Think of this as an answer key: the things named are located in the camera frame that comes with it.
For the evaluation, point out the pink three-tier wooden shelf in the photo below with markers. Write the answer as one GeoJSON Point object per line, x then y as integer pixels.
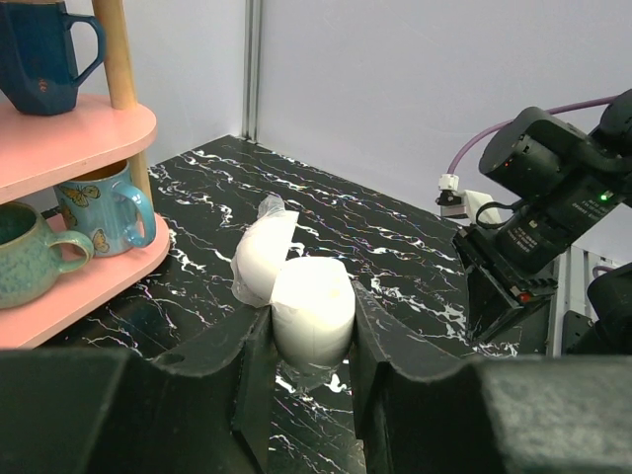
{"type": "Point", "coordinates": [39, 152]}

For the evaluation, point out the green ceramic mug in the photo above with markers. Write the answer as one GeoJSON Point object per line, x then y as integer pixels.
{"type": "Point", "coordinates": [33, 256]}

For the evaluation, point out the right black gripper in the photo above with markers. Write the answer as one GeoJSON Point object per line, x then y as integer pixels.
{"type": "Point", "coordinates": [505, 252]}

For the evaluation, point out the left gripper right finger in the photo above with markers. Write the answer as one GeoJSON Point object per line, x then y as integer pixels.
{"type": "Point", "coordinates": [419, 409]}

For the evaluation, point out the white oval case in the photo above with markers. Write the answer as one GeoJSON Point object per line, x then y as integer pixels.
{"type": "Point", "coordinates": [311, 298]}

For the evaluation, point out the light blue ceramic mug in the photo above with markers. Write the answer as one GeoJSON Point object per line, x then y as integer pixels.
{"type": "Point", "coordinates": [109, 209]}

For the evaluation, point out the dark blue mug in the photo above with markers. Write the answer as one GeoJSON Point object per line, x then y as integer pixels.
{"type": "Point", "coordinates": [39, 73]}

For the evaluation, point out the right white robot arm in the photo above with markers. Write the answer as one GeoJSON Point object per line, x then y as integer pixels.
{"type": "Point", "coordinates": [567, 182]}

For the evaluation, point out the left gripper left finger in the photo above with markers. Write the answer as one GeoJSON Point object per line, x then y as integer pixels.
{"type": "Point", "coordinates": [203, 407]}

